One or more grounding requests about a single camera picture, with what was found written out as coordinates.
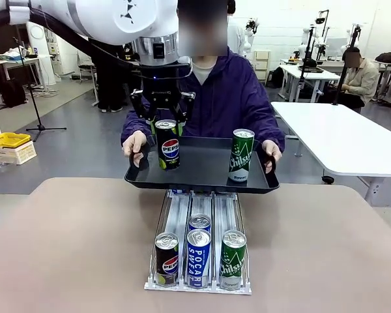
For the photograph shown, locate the cream plastic crate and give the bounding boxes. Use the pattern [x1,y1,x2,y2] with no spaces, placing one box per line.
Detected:
[0,140,37,166]

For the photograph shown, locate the black plastic serving tray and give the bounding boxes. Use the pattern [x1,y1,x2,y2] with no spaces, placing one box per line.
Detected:
[123,136,280,195]

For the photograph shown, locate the white cluttered work table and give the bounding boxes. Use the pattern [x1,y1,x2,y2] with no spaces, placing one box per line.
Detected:
[0,53,53,105]

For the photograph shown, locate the green Chilsung Cider can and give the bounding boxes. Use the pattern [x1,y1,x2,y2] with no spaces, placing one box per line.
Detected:
[227,128,255,183]
[220,230,247,290]

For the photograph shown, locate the black Pepsi can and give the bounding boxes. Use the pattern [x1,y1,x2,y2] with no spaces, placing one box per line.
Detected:
[154,119,181,171]
[154,231,180,287]

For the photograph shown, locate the person's left hand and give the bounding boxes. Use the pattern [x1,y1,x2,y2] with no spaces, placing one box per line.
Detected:
[262,140,282,173]

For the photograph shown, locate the black bag under table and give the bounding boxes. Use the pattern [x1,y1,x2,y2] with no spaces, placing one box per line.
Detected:
[1,78,27,108]

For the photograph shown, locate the person in purple hoodie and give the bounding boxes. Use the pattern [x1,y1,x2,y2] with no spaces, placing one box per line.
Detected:
[121,0,286,155]

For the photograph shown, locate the black microphone stand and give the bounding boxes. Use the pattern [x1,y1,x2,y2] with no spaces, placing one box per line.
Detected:
[12,37,67,142]

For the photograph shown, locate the person's right hand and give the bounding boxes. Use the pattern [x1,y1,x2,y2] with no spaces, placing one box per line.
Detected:
[122,131,148,167]

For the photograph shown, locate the white desk with monitor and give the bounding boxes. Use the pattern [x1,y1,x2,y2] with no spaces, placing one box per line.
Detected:
[278,58,341,102]

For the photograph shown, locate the person in black clothes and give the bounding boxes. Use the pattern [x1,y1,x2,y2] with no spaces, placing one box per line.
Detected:
[91,42,128,113]

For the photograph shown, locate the person in white shirt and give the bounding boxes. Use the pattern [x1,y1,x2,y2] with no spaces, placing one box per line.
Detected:
[227,0,247,57]

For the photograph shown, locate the white humanoid robot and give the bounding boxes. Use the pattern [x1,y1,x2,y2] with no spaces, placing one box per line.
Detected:
[245,18,260,53]

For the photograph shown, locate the person's right forearm purple sleeve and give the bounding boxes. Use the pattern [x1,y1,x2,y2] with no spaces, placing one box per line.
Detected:
[121,109,151,144]

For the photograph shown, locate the black camera stand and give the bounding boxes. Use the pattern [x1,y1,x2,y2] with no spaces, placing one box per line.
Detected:
[298,25,317,102]

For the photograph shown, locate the large white rounded table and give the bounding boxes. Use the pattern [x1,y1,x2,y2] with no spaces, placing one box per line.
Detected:
[270,101,391,207]

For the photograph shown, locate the black tripod pole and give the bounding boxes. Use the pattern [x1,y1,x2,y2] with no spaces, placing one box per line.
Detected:
[332,24,362,106]

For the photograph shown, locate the clear three-lane can rack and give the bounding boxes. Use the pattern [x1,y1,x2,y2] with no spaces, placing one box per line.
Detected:
[144,190,252,296]

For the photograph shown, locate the white tower air conditioner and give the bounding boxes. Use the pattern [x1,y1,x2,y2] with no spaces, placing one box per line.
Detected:
[25,22,58,85]

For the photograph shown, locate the clear plastic bag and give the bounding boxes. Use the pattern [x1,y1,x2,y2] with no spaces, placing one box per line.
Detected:
[0,156,16,173]

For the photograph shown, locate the person's left forearm purple sleeve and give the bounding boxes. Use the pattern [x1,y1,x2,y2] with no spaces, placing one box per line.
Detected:
[266,115,286,153]

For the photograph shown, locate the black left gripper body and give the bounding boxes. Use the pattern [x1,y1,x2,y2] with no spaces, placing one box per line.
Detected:
[141,76,181,113]

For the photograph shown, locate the seated person in beige jacket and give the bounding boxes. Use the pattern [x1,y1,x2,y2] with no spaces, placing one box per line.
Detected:
[332,47,379,109]

